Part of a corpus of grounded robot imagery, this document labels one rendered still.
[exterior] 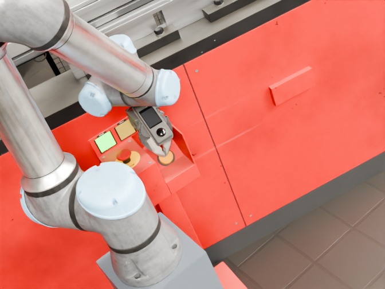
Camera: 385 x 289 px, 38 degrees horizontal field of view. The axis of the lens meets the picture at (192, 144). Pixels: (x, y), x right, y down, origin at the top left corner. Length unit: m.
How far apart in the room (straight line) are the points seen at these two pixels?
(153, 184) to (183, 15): 0.55
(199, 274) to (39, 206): 0.35
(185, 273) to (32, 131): 0.41
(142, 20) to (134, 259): 0.80
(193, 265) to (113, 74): 0.41
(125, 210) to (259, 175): 1.00
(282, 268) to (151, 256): 1.02
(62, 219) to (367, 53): 1.22
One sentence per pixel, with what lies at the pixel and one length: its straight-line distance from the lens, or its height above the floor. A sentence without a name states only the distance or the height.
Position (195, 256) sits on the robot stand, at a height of 0.77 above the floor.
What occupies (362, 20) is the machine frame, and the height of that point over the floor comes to 0.68.
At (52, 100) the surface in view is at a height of 0.88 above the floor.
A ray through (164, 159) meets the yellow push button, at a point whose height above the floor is 0.72.
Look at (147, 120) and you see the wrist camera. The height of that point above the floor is 0.89.
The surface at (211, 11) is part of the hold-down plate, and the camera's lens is 1.68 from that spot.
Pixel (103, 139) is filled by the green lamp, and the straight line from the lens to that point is 1.47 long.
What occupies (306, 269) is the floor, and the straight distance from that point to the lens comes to 2.03.
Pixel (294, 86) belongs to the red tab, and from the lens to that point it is 1.81.
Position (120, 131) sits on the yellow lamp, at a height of 0.82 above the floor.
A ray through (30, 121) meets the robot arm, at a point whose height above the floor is 1.14.
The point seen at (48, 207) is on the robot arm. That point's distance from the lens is 1.11.
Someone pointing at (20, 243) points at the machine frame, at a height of 0.52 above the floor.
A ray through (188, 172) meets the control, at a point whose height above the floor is 0.69.
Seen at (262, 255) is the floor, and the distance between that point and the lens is 2.10.
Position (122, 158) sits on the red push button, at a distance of 1.40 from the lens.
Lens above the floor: 1.62
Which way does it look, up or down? 37 degrees down
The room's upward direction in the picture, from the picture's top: 23 degrees counter-clockwise
